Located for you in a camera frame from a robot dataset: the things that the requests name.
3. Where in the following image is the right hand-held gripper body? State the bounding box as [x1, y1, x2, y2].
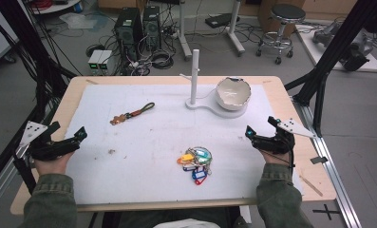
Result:
[252, 118, 319, 156]

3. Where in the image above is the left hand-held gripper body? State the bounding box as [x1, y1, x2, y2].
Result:
[18, 121, 83, 162]

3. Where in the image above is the leather strap keychain with charm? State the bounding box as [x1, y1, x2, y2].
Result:
[109, 102, 156, 126]

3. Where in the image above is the bunch of keys with coloured tags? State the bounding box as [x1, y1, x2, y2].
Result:
[176, 145, 215, 186]

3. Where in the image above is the white key stand with base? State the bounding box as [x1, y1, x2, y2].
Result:
[179, 48, 249, 120]

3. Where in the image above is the person's right hand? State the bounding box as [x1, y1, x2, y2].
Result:
[260, 149, 293, 167]

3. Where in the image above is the person's left hand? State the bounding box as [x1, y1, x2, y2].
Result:
[33, 151, 76, 177]

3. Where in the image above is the white eggshell-shaped bowl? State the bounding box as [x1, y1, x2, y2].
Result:
[215, 76, 253, 112]

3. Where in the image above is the small black clip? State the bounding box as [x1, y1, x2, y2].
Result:
[310, 155, 330, 165]

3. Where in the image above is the thin wooden stick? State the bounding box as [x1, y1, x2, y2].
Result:
[299, 175, 324, 198]

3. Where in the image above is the white power supply box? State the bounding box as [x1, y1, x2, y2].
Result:
[97, 49, 115, 76]
[87, 49, 104, 76]

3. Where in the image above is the white table mat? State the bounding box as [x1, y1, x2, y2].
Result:
[65, 83, 305, 205]

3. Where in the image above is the white desk leg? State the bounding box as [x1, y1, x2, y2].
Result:
[176, 0, 194, 62]
[226, 0, 246, 58]

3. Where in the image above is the black round stool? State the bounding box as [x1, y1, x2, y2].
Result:
[254, 3, 307, 67]

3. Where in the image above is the grey machine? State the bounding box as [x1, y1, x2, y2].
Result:
[311, 21, 374, 72]

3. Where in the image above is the clear plastic bag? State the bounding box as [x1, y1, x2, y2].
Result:
[59, 11, 99, 31]

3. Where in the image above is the person's lap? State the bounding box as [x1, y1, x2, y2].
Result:
[101, 206, 251, 228]

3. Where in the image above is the white cloth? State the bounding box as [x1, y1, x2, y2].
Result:
[152, 218, 222, 228]

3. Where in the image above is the white platform board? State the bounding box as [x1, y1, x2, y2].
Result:
[294, 23, 377, 74]

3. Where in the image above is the flat black box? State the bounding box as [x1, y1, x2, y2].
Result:
[204, 12, 241, 29]

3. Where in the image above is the large black computer tower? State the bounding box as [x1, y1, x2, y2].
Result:
[114, 7, 144, 62]

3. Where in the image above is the round white table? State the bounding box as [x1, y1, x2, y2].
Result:
[29, 0, 84, 15]

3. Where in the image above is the slim black computer tower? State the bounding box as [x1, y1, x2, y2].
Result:
[141, 5, 162, 52]

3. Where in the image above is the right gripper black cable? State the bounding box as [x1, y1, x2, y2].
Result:
[265, 136, 297, 186]

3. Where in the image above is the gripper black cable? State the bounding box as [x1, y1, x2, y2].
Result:
[265, 136, 297, 186]
[12, 147, 37, 195]

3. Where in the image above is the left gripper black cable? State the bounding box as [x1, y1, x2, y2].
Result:
[12, 147, 37, 195]

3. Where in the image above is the black frame strut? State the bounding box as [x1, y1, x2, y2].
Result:
[0, 0, 78, 192]
[284, 0, 377, 138]

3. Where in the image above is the coil of black cables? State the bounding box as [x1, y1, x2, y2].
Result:
[150, 49, 176, 70]

